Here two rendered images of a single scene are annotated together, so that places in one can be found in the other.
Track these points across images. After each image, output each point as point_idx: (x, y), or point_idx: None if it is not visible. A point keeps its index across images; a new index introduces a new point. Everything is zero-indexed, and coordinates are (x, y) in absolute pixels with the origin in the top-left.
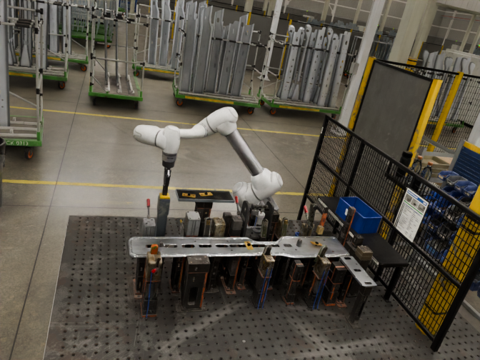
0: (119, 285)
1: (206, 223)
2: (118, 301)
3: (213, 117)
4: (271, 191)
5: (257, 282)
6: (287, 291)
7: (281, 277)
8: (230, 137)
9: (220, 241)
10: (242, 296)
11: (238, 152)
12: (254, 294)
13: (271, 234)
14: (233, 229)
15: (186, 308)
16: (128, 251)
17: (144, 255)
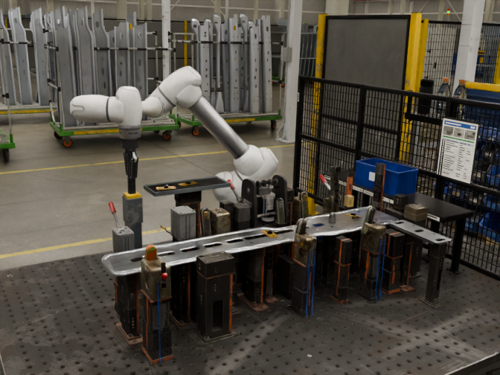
0: (99, 335)
1: (203, 216)
2: (106, 355)
3: (168, 83)
4: (266, 172)
5: (297, 279)
6: (335, 285)
7: (318, 274)
8: (196, 108)
9: (230, 237)
10: (278, 309)
11: (211, 127)
12: (296, 298)
13: (288, 222)
14: (240, 221)
15: (210, 338)
16: (91, 295)
17: (135, 270)
